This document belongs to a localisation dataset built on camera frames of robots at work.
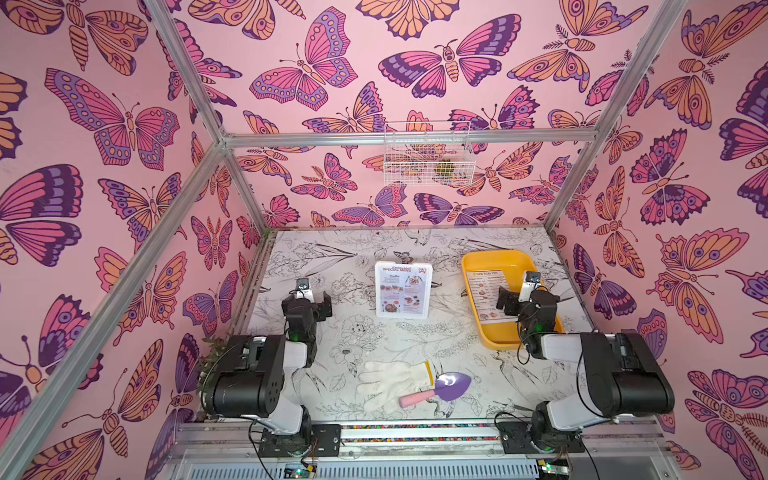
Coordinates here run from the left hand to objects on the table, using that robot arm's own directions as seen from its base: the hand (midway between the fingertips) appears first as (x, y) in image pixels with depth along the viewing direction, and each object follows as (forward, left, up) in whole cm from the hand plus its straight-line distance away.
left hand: (312, 291), depth 94 cm
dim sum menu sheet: (+7, -58, -7) cm, 58 cm away
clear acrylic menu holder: (-2, -36, +12) cm, 38 cm away
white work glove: (-26, -23, -7) cm, 35 cm away
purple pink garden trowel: (-27, -41, -7) cm, 49 cm away
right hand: (+1, -66, +1) cm, 66 cm away
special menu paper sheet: (-2, -29, +5) cm, 29 cm away
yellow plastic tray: (+14, -69, -4) cm, 71 cm away
